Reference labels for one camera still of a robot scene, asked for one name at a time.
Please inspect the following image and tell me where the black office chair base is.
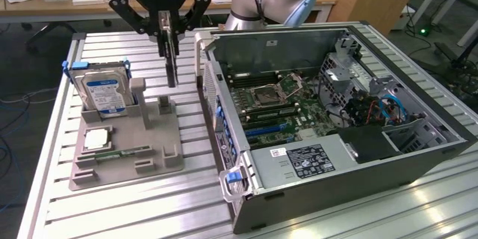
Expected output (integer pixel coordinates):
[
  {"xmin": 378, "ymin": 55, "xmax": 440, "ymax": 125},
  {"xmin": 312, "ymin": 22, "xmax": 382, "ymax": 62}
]
[{"xmin": 22, "ymin": 20, "xmax": 113, "ymax": 53}]

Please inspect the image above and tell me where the CPU socket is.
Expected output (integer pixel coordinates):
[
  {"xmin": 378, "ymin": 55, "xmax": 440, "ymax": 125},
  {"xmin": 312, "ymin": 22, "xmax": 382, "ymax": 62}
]
[{"xmin": 249, "ymin": 83, "xmax": 292, "ymax": 109}]

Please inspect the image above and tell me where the open metal socket cover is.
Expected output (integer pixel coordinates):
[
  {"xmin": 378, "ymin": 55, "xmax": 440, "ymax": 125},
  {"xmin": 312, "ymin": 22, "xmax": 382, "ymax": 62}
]
[{"xmin": 276, "ymin": 72, "xmax": 305, "ymax": 100}]

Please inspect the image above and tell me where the blue card retention latch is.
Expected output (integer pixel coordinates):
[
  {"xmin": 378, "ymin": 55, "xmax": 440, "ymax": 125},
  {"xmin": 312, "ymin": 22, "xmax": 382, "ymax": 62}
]
[{"xmin": 214, "ymin": 95, "xmax": 239, "ymax": 165}]

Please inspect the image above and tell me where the perforated metal disk bay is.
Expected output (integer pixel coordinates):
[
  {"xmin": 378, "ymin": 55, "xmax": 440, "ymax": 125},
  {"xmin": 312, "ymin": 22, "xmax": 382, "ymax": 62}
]
[{"xmin": 322, "ymin": 36, "xmax": 380, "ymax": 97}]

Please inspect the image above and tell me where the silver CPU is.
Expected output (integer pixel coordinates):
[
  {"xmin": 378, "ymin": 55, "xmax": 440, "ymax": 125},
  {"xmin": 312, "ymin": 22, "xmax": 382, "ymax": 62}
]
[{"xmin": 83, "ymin": 129, "xmax": 113, "ymax": 151}]

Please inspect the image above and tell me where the grey parts rack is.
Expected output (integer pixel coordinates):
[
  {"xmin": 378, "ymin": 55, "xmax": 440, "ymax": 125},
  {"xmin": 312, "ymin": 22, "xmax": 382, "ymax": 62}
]
[{"xmin": 69, "ymin": 77, "xmax": 186, "ymax": 192}]

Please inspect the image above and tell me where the blue expansion slot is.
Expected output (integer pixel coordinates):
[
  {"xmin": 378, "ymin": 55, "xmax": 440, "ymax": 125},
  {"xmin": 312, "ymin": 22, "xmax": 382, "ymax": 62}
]
[{"xmin": 243, "ymin": 123, "xmax": 282, "ymax": 137}]

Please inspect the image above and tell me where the green motherboard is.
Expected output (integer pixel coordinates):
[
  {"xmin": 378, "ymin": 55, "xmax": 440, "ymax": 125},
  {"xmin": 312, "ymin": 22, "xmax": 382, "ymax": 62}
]
[{"xmin": 223, "ymin": 70, "xmax": 340, "ymax": 151}]

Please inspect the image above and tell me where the green RAM stick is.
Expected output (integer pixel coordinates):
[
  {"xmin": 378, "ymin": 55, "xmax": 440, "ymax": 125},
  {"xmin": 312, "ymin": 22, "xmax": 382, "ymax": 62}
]
[{"xmin": 79, "ymin": 146, "xmax": 154, "ymax": 162}]

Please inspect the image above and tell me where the grey power supply unit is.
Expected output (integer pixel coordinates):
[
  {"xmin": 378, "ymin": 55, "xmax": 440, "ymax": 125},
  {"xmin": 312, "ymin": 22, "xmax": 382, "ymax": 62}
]
[{"xmin": 249, "ymin": 133, "xmax": 361, "ymax": 190}]

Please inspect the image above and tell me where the black plastic shroud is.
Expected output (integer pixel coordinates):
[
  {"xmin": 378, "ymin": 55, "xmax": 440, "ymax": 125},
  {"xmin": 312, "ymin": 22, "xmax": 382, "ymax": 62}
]
[{"xmin": 338, "ymin": 125, "xmax": 405, "ymax": 165}]

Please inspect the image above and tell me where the black stand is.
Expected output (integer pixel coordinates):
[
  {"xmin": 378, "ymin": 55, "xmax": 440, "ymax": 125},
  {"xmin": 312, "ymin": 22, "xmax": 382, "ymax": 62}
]
[{"xmin": 433, "ymin": 40, "xmax": 478, "ymax": 69}]

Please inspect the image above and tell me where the open black PC case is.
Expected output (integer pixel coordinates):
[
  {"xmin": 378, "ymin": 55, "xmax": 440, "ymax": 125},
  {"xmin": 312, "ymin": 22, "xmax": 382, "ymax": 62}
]
[{"xmin": 194, "ymin": 25, "xmax": 478, "ymax": 236}]

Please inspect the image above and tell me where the hard disk in blue frame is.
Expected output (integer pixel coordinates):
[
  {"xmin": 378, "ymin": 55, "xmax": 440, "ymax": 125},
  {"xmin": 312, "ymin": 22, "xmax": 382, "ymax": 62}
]
[{"xmin": 62, "ymin": 58, "xmax": 138, "ymax": 119}]

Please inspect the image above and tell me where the white floor cable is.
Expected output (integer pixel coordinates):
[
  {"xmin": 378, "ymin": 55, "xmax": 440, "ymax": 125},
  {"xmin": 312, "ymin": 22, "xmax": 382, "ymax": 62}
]
[{"xmin": 0, "ymin": 87, "xmax": 58, "ymax": 105}]

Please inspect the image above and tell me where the black wire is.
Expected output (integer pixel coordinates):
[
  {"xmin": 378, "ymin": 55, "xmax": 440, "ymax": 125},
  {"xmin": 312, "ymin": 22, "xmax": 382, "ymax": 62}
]
[{"xmin": 317, "ymin": 74, "xmax": 352, "ymax": 127}]

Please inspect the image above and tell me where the blue case handle latch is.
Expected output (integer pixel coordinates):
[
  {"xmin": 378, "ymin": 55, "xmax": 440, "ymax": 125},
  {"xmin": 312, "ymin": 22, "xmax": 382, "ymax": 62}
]
[{"xmin": 225, "ymin": 172, "xmax": 245, "ymax": 185}]

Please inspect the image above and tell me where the blue disk wire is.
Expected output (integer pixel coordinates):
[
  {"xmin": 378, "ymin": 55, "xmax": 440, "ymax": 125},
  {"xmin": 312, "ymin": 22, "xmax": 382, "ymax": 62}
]
[{"xmin": 378, "ymin": 95, "xmax": 409, "ymax": 125}]

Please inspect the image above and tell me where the white table frame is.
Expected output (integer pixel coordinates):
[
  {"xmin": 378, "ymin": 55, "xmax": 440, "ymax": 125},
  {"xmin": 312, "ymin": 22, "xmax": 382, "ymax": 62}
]
[{"xmin": 410, "ymin": 0, "xmax": 478, "ymax": 47}]

